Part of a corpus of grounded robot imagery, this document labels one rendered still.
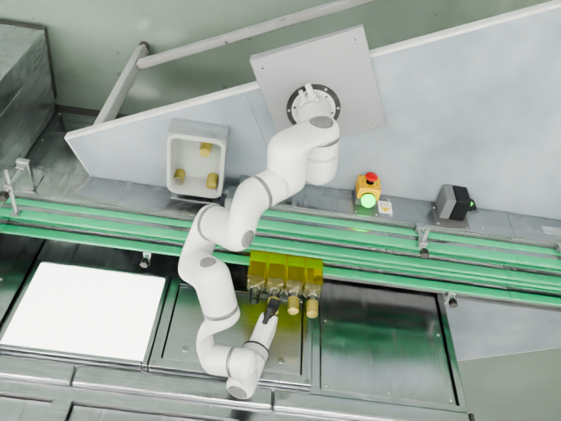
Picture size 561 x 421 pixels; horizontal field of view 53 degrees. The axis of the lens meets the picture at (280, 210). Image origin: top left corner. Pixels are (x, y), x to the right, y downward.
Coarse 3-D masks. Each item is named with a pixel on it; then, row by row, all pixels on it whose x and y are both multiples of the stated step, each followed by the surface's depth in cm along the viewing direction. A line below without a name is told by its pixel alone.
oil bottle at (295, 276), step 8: (288, 256) 175; (296, 256) 175; (304, 256) 176; (288, 264) 173; (296, 264) 173; (304, 264) 174; (288, 272) 170; (296, 272) 170; (304, 272) 171; (288, 280) 168; (296, 280) 168; (304, 280) 169; (288, 288) 167; (296, 288) 167
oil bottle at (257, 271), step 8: (256, 256) 173; (264, 256) 174; (256, 264) 171; (264, 264) 171; (248, 272) 169; (256, 272) 168; (264, 272) 169; (248, 280) 167; (256, 280) 167; (264, 280) 167; (248, 288) 168; (264, 288) 170
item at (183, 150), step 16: (176, 144) 172; (192, 144) 173; (224, 144) 165; (176, 160) 177; (192, 160) 177; (208, 160) 177; (224, 160) 168; (192, 176) 182; (176, 192) 177; (192, 192) 177; (208, 192) 178
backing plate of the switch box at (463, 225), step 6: (432, 204) 184; (432, 210) 182; (438, 216) 180; (438, 222) 177; (444, 222) 178; (450, 222) 178; (456, 222) 179; (462, 222) 179; (462, 228) 177; (468, 228) 178
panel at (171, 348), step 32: (192, 288) 180; (160, 320) 169; (192, 320) 171; (256, 320) 175; (288, 320) 176; (0, 352) 156; (32, 352) 156; (64, 352) 157; (160, 352) 161; (192, 352) 163; (288, 352) 167; (288, 384) 160
